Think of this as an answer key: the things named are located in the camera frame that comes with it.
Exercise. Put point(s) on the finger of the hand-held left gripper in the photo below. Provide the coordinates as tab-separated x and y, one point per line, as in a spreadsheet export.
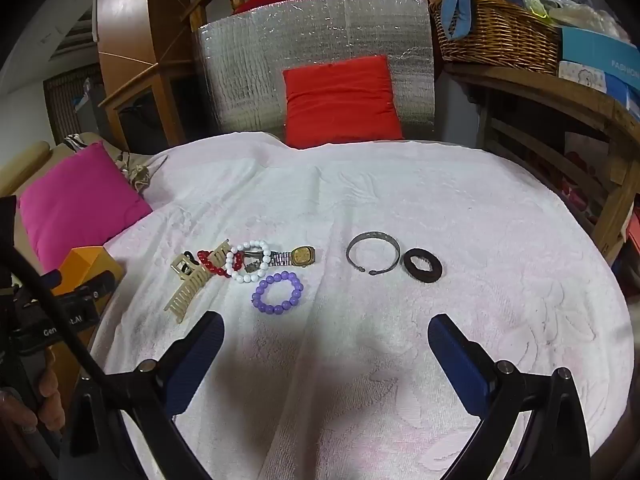
87	290

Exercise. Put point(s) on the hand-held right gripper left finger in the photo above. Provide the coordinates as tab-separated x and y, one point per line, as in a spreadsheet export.
197	360

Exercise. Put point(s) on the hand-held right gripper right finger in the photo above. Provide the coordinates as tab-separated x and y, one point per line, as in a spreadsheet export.
457	360

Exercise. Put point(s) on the orange box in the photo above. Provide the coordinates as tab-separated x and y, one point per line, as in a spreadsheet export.
82	260

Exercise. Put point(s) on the beige hair claw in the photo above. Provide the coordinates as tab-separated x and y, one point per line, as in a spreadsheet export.
192	285

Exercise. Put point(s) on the black scrunchie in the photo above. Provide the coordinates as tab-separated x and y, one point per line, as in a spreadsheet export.
412	273

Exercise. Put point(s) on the gold bangle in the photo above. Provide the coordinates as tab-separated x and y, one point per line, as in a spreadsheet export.
356	244

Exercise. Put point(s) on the person's left hand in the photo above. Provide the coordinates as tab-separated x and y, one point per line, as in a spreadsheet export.
50	395

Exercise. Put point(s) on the pink pillow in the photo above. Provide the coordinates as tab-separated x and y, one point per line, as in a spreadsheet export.
75	200

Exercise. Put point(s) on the beige crumpled cloth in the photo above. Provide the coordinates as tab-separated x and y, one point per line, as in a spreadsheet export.
137	175

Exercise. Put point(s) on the striped cloth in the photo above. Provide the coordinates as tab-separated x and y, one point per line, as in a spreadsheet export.
75	142

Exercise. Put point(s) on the white towel blanket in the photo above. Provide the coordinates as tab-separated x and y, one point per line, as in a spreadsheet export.
400	200

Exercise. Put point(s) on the silver foil mat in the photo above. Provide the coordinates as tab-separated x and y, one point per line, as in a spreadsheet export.
240	70

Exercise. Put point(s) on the wooden cabinet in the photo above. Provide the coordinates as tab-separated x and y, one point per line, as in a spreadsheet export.
130	20

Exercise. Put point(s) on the small red pillow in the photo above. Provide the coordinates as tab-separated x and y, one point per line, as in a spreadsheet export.
340	105

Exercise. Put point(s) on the wooden shelf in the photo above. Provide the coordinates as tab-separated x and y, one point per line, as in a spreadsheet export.
550	90

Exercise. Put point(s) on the wicker basket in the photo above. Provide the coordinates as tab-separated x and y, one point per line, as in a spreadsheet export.
500	40

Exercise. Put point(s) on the blue cardboard box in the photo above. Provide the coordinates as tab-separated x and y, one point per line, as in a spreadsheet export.
600	60

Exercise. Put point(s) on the blue cloth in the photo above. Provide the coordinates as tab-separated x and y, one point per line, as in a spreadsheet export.
462	0

